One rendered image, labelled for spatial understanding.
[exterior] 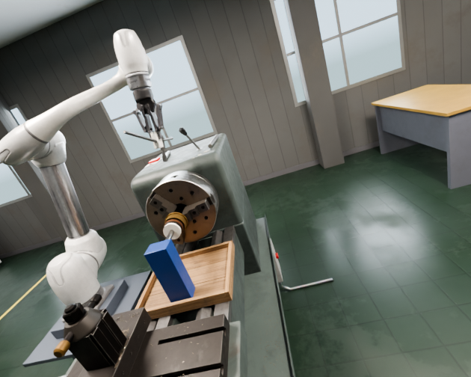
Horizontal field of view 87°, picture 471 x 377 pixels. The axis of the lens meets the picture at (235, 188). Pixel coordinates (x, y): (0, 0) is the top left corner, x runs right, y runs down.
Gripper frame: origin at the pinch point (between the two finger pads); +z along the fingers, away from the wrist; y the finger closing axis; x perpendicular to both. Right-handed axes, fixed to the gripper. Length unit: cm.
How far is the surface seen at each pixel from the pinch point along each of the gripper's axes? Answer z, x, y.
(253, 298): 85, 2, 25
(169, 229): 32.7, -19.3, 5.6
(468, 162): 84, 167, 198
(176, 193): 23.2, -4.4, 4.0
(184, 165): 15.0, 12.5, 2.5
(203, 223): 39.7, -1.6, 11.4
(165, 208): 27.1, -10.8, 1.1
